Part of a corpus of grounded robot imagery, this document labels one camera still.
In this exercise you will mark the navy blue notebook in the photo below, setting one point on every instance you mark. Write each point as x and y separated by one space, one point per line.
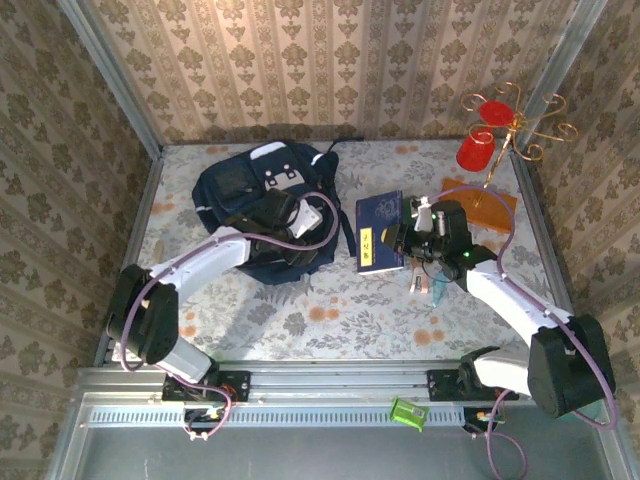
375 225

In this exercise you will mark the white pink pen set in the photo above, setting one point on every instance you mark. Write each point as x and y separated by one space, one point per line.
419 284

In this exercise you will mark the navy blue backpack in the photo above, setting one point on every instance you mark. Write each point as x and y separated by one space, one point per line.
225 190

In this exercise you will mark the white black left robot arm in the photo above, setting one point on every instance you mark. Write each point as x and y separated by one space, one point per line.
200 260

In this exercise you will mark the floral table cloth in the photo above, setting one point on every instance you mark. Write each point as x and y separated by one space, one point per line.
350 320

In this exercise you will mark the red plastic cup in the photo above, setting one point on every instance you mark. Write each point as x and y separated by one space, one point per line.
496 114
475 152

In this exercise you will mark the small green box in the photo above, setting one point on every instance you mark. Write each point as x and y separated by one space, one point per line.
410 414

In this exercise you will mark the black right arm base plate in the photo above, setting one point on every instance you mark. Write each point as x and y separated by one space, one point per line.
445 385

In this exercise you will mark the aluminium frame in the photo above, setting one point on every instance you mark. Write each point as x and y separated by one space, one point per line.
325 382

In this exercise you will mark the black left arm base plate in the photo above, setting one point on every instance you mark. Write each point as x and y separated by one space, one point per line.
235 385

